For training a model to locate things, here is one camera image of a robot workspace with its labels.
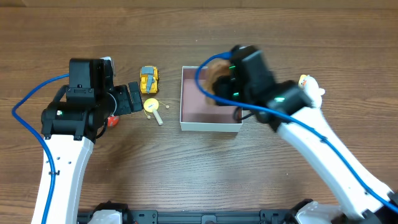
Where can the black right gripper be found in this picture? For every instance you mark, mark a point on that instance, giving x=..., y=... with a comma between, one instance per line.
x=222, y=90

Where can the orange toy ball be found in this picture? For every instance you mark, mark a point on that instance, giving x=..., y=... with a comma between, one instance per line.
x=112, y=121

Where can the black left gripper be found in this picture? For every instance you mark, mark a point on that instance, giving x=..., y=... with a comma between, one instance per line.
x=123, y=99

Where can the yellow wooden rattle drum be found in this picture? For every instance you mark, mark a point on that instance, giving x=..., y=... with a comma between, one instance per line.
x=151, y=107

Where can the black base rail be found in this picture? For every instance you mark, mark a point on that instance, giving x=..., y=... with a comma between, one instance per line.
x=260, y=217

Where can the brown plush toy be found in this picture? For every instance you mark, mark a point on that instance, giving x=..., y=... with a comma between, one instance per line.
x=218, y=69

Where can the yellow toy truck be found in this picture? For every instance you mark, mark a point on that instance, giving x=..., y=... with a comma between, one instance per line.
x=149, y=80

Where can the white box with pink interior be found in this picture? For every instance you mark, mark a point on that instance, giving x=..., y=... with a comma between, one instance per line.
x=197, y=115

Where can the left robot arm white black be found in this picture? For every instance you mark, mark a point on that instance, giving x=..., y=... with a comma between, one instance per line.
x=60, y=201

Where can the white plush duck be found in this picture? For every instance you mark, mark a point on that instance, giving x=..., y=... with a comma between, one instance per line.
x=310, y=86

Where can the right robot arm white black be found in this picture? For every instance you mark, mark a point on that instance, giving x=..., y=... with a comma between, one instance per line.
x=297, y=118

